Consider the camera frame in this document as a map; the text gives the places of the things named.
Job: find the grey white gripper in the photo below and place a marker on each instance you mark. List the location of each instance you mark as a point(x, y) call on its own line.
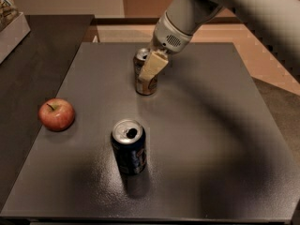
point(168, 37)

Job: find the orange soda can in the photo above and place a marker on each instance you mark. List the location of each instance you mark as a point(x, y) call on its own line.
point(145, 88)

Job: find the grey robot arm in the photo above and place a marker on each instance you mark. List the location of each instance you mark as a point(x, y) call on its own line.
point(275, 23)

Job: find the dark blue soda can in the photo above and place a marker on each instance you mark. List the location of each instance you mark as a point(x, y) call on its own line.
point(128, 143)

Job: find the red apple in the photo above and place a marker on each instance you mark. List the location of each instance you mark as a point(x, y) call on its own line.
point(56, 114)

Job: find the dark side table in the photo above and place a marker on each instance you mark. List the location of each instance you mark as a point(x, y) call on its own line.
point(32, 73)

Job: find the white box with snacks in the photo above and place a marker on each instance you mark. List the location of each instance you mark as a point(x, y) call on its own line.
point(13, 28)

